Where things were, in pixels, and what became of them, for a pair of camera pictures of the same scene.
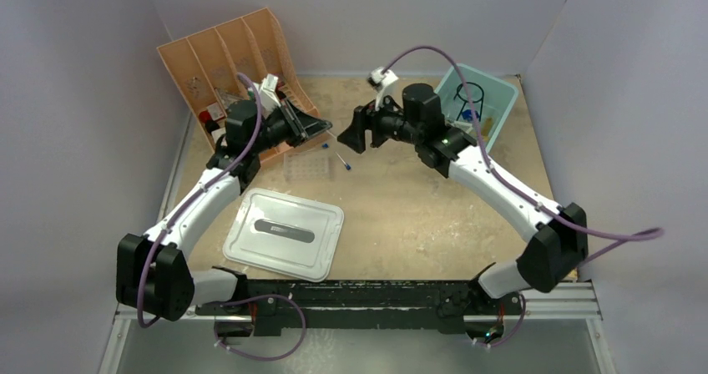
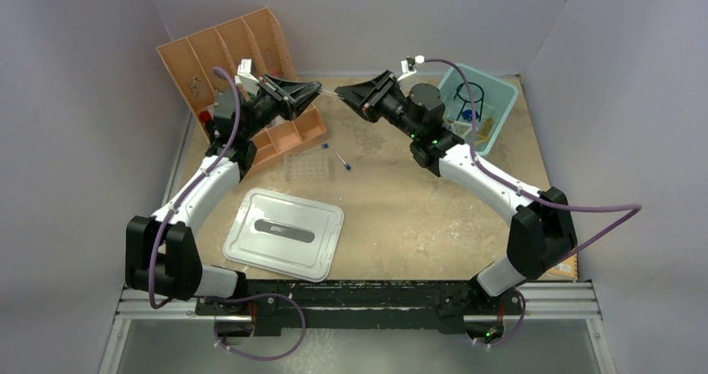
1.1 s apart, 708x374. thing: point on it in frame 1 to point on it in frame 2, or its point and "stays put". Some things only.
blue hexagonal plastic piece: (467, 114) stays put
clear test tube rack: (306, 167) stays put
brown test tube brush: (486, 128) stays put
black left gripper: (300, 125) to (296, 96)
